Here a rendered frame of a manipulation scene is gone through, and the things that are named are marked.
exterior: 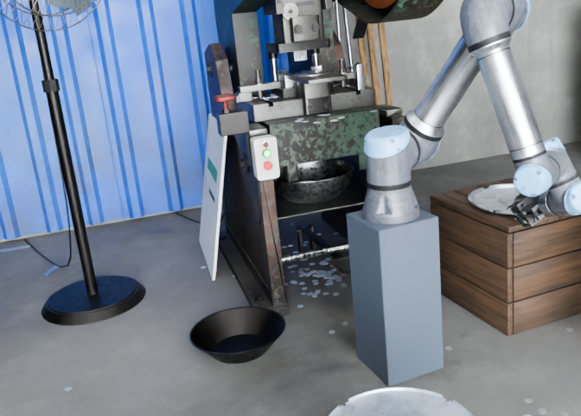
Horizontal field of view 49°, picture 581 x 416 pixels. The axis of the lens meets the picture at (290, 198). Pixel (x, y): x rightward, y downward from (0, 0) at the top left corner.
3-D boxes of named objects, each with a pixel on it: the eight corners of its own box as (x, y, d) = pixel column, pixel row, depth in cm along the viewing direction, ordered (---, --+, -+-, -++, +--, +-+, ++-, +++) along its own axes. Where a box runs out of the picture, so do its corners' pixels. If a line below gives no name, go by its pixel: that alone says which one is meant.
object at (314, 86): (351, 115, 213) (347, 73, 209) (310, 120, 209) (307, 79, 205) (326, 105, 236) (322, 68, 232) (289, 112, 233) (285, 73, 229)
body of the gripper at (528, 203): (505, 206, 177) (527, 202, 165) (528, 188, 178) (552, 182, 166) (522, 228, 177) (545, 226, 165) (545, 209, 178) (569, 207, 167)
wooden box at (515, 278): (605, 305, 206) (609, 201, 196) (508, 336, 193) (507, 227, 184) (519, 265, 242) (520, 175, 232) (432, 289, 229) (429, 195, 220)
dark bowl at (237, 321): (299, 360, 193) (296, 339, 191) (200, 384, 186) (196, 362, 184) (274, 317, 221) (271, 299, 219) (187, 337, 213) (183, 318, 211)
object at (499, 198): (586, 195, 201) (586, 193, 201) (538, 221, 184) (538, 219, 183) (503, 182, 223) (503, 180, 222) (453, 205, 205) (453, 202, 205)
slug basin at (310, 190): (370, 198, 237) (368, 172, 234) (281, 214, 229) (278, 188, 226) (338, 178, 268) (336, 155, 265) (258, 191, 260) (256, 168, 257)
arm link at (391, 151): (357, 183, 170) (354, 133, 166) (382, 170, 180) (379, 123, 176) (398, 188, 162) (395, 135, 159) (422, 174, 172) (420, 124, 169)
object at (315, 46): (332, 54, 229) (330, 38, 227) (277, 60, 224) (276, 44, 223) (317, 52, 244) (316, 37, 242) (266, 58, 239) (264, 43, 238)
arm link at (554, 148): (548, 142, 149) (570, 184, 148) (562, 131, 157) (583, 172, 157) (517, 155, 154) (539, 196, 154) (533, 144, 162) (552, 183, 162)
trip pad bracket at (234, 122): (254, 166, 212) (247, 107, 207) (226, 171, 210) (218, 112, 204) (251, 163, 218) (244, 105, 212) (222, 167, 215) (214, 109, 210)
